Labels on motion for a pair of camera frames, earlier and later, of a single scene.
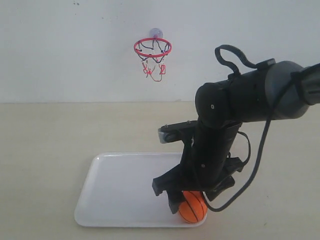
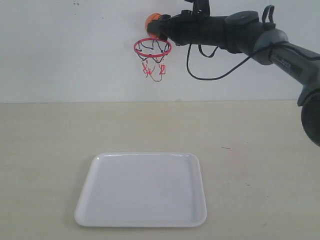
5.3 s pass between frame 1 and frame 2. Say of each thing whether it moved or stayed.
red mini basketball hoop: stayed
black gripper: moved
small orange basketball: moved
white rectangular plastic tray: stayed
